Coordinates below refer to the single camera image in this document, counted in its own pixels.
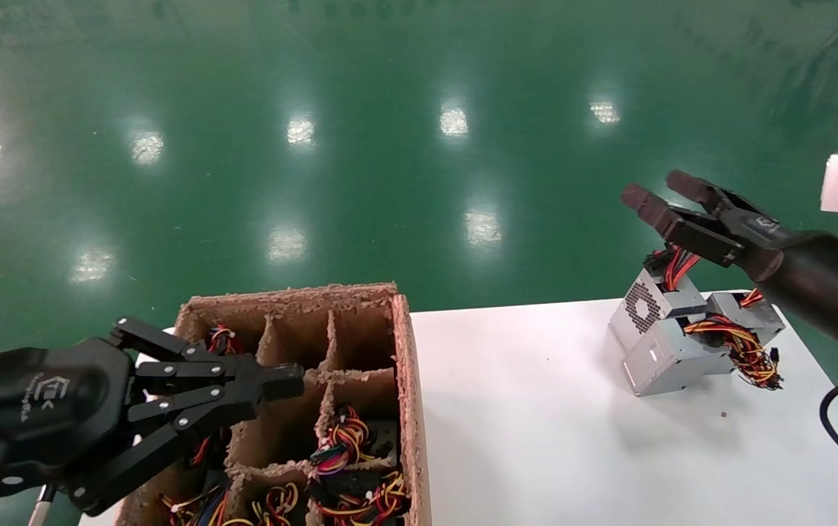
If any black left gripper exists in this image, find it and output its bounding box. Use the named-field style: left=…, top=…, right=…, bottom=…
left=0, top=316, right=306, bottom=516

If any silver power supply with fan grille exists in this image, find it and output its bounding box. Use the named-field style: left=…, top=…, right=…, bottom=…
left=607, top=247, right=708, bottom=351

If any silver power supply lying flat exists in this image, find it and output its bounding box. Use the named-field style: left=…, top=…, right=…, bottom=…
left=622, top=313, right=785, bottom=397

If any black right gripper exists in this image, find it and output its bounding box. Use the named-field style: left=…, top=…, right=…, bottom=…
left=621, top=170, right=838, bottom=362

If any power supply with wire bundle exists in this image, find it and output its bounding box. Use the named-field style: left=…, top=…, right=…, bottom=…
left=188, top=325, right=240, bottom=468
left=308, top=405, right=399, bottom=476
left=158, top=486, right=229, bottom=526
left=225, top=482, right=302, bottom=526
left=308, top=471, right=412, bottom=526

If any brown cardboard divider box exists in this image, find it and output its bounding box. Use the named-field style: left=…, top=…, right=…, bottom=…
left=115, top=283, right=433, bottom=526

